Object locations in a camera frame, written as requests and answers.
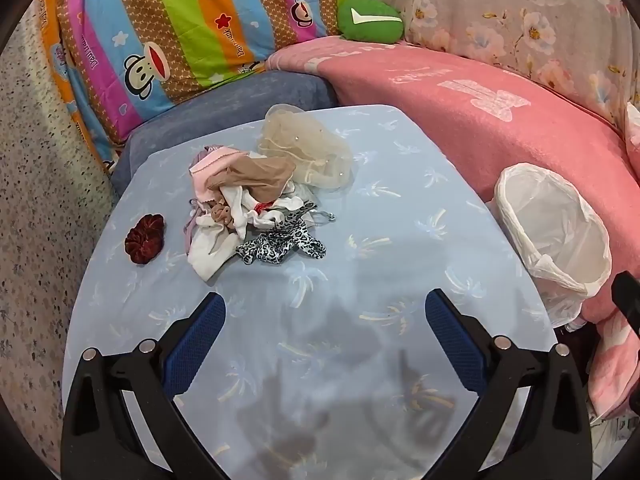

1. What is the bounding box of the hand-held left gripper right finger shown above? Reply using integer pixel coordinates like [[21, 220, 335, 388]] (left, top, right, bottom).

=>
[[424, 288, 593, 480]]

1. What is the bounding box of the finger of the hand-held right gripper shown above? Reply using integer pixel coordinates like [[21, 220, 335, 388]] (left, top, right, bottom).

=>
[[611, 270, 640, 333]]

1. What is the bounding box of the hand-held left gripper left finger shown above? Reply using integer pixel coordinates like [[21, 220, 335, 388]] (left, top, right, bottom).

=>
[[60, 291, 236, 480]]

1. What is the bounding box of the lavender cloth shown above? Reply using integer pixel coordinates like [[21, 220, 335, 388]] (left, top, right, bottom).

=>
[[181, 200, 206, 256]]

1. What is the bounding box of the white lined trash bin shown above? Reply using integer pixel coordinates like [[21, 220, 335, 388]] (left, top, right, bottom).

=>
[[494, 162, 613, 328]]

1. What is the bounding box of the pink cloth with white trim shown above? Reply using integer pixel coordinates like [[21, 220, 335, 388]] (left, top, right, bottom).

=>
[[189, 145, 241, 206]]

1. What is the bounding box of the pink white printed cloth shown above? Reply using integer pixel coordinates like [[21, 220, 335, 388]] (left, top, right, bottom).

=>
[[587, 305, 640, 421]]

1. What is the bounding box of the dark red scrunchie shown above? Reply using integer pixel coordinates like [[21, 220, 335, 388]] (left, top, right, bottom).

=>
[[124, 213, 166, 264]]

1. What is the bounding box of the leopard print cloth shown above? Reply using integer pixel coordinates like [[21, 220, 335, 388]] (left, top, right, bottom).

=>
[[236, 215, 327, 266]]

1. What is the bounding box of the beige hair bow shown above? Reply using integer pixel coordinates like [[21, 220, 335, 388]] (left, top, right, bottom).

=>
[[209, 200, 237, 227]]

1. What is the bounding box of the pink white pillow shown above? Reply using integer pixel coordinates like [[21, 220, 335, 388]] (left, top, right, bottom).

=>
[[625, 101, 640, 147]]

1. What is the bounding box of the tan stocking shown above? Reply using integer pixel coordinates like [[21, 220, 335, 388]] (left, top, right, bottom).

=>
[[207, 156, 296, 198]]

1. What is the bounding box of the beige tulle cloth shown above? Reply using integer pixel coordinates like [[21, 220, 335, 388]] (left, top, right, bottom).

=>
[[257, 104, 355, 191]]

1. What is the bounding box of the pink blanket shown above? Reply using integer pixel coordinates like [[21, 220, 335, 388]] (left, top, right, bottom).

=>
[[265, 35, 640, 326]]

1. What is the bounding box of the blue grey cushion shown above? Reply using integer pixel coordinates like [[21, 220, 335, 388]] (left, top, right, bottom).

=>
[[111, 70, 341, 196]]

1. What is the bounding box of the grey floral bed sheet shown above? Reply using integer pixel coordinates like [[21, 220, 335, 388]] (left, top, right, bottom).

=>
[[345, 0, 640, 126]]

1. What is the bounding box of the colourful monkey print sheet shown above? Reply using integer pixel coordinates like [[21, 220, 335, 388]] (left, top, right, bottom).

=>
[[37, 0, 351, 176]]

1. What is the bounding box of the green check mark cushion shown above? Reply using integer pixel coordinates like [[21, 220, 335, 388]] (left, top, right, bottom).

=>
[[337, 0, 405, 42]]

